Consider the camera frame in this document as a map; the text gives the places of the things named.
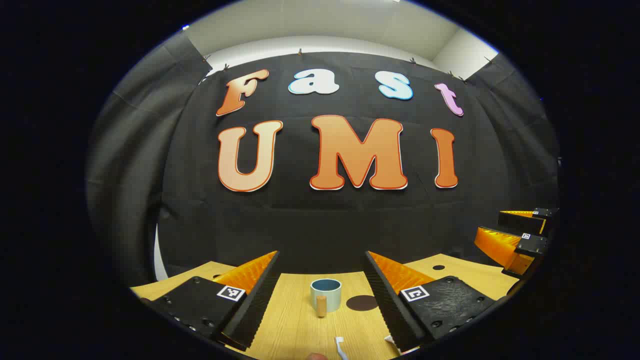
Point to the white toothbrush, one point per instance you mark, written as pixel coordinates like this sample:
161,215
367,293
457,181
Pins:
340,346

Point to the white toothpaste tube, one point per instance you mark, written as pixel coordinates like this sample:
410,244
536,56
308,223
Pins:
389,340

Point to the black backdrop cloth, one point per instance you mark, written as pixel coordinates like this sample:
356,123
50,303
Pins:
320,220

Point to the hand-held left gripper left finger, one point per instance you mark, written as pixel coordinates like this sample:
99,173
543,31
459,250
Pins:
255,310

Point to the round brown coaster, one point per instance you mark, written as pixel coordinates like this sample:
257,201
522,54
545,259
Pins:
361,303

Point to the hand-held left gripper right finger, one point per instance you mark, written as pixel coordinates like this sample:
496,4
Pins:
387,305

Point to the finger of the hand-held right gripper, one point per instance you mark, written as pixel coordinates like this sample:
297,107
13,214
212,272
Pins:
522,222
500,247

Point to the wooden desktop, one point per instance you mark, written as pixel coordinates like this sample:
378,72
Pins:
295,325

